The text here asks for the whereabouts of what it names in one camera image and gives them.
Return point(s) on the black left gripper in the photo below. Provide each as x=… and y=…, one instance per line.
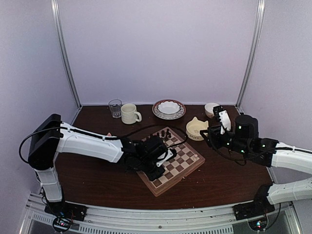
x=152, y=177

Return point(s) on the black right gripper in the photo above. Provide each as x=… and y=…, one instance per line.
x=214, y=136

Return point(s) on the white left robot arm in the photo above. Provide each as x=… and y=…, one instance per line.
x=55, y=136

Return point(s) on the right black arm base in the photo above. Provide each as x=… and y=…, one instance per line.
x=252, y=209

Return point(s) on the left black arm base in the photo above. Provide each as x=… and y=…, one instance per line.
x=66, y=210

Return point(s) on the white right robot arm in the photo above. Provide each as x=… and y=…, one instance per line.
x=274, y=153

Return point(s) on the wooden chess board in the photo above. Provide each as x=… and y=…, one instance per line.
x=176, y=168

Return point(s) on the cream ribbed mug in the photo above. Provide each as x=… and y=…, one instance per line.
x=129, y=114

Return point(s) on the white floral small bowl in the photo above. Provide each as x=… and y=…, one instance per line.
x=209, y=109

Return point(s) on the yellow cat-ear bowl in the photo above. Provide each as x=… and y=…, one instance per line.
x=194, y=127

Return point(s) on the white scalloped bowl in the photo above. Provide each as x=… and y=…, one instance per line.
x=168, y=107

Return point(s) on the patterned brown rim plate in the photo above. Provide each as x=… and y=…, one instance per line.
x=174, y=116

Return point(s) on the clear drinking glass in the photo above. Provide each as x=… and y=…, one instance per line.
x=115, y=108

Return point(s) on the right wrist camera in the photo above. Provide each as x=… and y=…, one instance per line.
x=223, y=118

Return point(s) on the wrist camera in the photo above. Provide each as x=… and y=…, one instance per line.
x=169, y=154
x=223, y=118

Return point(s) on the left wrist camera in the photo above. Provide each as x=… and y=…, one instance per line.
x=169, y=154

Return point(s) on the front aluminium rail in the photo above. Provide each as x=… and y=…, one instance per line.
x=105, y=220

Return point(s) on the right aluminium frame post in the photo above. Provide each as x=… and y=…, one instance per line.
x=260, y=14

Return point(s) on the aluminium frame post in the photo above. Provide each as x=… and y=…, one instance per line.
x=260, y=14
x=64, y=54

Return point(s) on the left aluminium frame post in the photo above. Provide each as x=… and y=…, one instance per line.
x=64, y=54

